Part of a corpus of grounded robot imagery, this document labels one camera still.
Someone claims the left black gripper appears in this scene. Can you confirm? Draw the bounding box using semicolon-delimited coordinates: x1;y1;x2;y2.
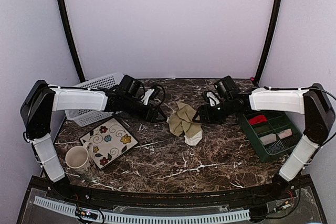
122;96;167;123

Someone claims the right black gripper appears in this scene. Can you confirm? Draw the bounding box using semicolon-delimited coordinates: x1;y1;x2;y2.
193;98;235;125

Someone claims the olive green cloth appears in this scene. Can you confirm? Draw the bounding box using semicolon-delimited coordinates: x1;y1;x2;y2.
167;102;203;146

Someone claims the pink white underwear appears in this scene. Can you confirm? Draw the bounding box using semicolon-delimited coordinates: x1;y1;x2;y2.
278;128;292;140

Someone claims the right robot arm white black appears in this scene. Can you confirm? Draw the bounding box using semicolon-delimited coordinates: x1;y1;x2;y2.
192;76;335;200

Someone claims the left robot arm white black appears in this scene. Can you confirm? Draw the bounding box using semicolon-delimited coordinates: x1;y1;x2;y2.
20;75;167;201

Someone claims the floral square ceramic plate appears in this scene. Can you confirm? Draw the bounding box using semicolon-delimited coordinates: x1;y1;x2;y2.
79;118;138;170

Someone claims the dark green rolled cloth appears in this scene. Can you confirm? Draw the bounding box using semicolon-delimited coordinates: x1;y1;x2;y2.
254;124;272;135

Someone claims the red rolled cloth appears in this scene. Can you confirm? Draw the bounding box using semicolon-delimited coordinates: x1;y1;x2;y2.
248;114;267;125

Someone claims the white plastic mesh basket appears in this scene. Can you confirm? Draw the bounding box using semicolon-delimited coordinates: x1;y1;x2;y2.
65;72;124;127

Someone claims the grey rolled cloth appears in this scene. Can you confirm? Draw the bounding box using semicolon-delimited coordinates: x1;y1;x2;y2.
259;133;277;146

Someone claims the green divided organizer box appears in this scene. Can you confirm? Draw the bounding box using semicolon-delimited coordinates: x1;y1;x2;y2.
237;111;302;163

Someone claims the black striped rolled cloth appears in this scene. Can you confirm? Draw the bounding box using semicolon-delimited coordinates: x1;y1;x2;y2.
266;141;287;155

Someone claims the beige floral mug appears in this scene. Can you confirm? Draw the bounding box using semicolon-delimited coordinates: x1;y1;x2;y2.
65;142;98;182

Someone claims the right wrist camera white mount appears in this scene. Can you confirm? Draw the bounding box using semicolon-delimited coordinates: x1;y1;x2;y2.
206;91;223;107

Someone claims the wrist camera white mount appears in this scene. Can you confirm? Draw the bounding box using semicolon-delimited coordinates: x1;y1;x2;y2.
141;88;155;105
206;91;223;107

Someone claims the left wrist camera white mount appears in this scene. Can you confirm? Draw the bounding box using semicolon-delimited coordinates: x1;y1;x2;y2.
141;88;155;105

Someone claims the black front table rail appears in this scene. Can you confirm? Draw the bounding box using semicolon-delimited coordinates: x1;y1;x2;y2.
21;175;321;209

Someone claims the white slotted cable duct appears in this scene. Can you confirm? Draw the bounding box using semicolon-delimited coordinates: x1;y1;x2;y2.
33;196;250;223

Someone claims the right black frame post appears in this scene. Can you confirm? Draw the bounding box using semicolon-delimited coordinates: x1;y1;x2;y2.
252;0;281;86

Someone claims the black frame post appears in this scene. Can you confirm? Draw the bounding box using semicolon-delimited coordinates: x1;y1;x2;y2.
57;0;86;82
252;0;281;86

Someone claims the left black frame post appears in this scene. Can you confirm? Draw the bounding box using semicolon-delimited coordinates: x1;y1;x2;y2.
57;0;86;82

